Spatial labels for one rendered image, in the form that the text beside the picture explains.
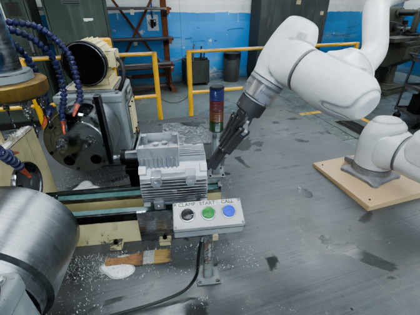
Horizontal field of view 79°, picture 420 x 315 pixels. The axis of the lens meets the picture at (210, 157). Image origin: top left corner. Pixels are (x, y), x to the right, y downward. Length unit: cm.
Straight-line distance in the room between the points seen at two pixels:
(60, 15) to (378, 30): 361
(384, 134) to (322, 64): 69
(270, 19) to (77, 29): 375
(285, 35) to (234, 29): 561
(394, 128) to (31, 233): 121
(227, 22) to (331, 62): 565
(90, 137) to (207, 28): 521
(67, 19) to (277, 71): 348
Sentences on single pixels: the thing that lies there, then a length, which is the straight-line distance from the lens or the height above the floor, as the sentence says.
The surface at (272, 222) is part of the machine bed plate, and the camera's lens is 101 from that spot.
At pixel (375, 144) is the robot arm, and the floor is 100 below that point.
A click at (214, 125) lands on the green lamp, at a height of 106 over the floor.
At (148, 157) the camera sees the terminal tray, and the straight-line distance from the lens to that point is 76.
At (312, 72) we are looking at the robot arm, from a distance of 59.
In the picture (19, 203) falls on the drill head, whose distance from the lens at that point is 65.
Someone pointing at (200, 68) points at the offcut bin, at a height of 36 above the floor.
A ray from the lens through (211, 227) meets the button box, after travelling 62.
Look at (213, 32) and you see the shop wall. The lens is 611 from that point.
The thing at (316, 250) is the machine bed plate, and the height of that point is 80.
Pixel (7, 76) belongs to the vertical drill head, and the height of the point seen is 135.
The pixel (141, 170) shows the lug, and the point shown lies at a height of 108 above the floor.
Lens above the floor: 150
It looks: 31 degrees down
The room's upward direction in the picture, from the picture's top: straight up
